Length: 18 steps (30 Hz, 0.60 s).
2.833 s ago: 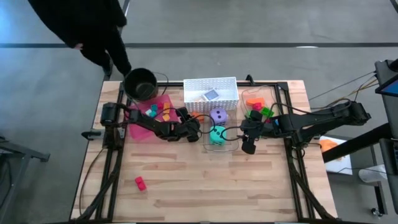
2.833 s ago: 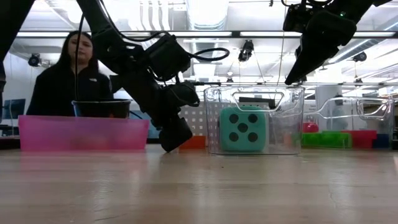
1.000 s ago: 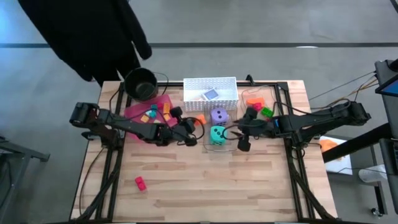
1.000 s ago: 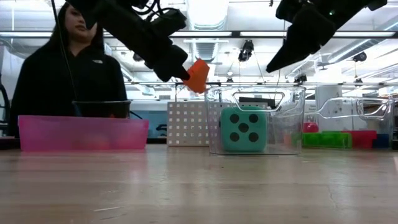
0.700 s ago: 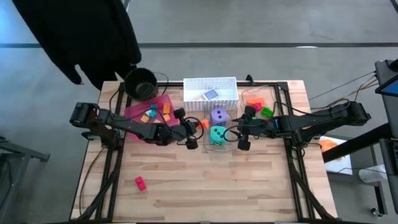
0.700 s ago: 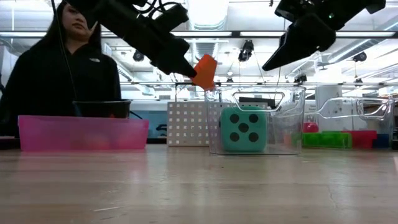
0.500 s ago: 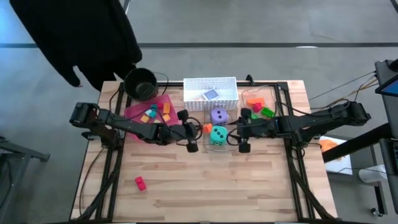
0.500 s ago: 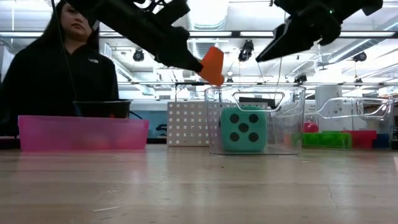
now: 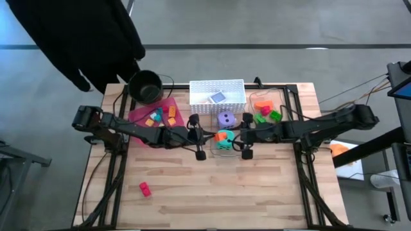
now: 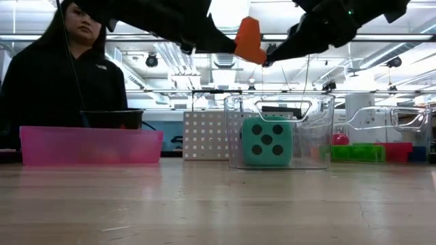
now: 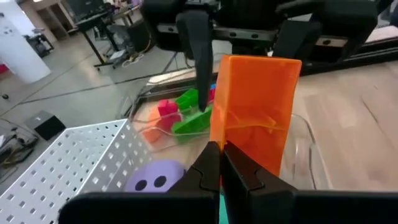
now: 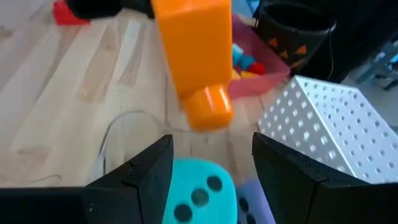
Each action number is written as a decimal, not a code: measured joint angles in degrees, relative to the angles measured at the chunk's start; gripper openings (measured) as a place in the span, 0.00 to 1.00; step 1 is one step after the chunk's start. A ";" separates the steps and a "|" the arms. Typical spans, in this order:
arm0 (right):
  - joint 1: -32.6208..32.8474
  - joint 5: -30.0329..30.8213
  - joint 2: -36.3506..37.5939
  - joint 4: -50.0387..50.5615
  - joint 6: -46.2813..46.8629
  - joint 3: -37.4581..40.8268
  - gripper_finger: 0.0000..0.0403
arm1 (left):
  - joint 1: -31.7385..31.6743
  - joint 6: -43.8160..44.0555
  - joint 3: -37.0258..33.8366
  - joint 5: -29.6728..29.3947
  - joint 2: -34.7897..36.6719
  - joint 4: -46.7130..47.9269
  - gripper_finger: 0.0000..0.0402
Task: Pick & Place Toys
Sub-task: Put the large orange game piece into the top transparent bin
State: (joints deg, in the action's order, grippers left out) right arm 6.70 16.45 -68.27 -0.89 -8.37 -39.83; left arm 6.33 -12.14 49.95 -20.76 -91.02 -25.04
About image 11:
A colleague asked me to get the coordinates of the black stand leg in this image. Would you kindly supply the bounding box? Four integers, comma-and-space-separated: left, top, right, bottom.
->
81, 27, 114, 68

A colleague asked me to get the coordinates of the white perforated metal basket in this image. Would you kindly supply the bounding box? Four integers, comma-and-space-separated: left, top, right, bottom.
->
0, 118, 154, 224

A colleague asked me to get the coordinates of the clear plastic bin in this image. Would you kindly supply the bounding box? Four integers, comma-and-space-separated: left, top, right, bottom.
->
186, 111, 334, 192
116, 88, 220, 154

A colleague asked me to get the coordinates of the grey floor cable bundle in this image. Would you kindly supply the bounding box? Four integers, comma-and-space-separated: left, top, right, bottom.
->
0, 123, 39, 170

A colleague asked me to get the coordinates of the orange wedge block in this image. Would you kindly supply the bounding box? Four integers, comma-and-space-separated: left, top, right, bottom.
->
210, 55, 302, 177

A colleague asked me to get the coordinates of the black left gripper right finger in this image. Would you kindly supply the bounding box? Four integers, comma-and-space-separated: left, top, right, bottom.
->
221, 141, 398, 224

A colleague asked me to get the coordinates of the long green toy block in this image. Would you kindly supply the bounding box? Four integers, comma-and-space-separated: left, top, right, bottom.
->
170, 105, 214, 144

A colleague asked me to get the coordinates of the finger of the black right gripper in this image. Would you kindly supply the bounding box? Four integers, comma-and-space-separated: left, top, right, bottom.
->
176, 11, 215, 112
273, 21, 323, 62

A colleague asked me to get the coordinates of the black wheeled cart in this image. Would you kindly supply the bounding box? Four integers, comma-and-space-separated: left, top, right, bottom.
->
24, 32, 55, 59

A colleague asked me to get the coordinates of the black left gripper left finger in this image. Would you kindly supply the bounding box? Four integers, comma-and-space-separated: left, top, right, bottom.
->
58, 141, 221, 224

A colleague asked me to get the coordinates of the purple foam die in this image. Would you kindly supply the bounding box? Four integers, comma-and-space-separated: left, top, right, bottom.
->
124, 159, 187, 193

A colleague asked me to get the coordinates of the black background table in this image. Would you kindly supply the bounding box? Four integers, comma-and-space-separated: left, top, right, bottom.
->
65, 0, 141, 32

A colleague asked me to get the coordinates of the green two-stud toy block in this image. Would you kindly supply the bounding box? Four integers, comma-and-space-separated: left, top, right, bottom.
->
174, 88, 200, 111

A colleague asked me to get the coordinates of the black floor box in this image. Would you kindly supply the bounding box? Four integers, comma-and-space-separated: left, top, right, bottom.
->
24, 110, 67, 141

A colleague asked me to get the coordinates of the red two-stud toy block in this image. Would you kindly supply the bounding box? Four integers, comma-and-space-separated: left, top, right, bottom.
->
157, 99, 183, 132

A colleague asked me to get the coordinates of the white round column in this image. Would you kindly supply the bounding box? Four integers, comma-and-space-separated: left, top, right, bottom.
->
0, 0, 52, 84

